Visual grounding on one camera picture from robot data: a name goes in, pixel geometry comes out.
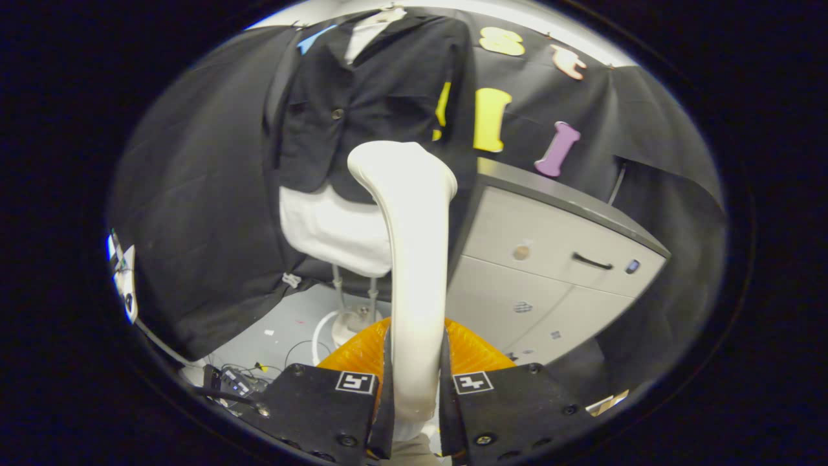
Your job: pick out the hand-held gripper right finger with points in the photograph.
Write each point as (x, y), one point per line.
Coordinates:
(449, 414)

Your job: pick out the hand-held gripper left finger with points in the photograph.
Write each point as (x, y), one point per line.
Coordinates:
(385, 408)

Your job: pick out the white garment steamer base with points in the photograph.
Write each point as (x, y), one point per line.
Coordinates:
(352, 323)

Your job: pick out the white garment steamer wand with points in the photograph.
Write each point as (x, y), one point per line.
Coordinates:
(417, 259)

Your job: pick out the white shirt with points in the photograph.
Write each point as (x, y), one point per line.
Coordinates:
(330, 226)

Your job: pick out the black suit jacket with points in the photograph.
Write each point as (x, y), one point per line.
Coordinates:
(388, 84)

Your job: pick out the white and tan boards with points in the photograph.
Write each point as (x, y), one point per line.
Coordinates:
(608, 402)

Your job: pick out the black floor device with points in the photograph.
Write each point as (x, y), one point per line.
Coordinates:
(226, 382)

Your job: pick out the round cabinet knob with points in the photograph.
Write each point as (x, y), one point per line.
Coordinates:
(521, 252)

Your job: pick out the grey cabinet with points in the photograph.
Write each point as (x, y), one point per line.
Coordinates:
(517, 226)

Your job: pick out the small cabinet lock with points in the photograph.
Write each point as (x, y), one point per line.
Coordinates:
(632, 266)

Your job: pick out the black backdrop cloth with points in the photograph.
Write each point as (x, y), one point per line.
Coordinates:
(194, 194)

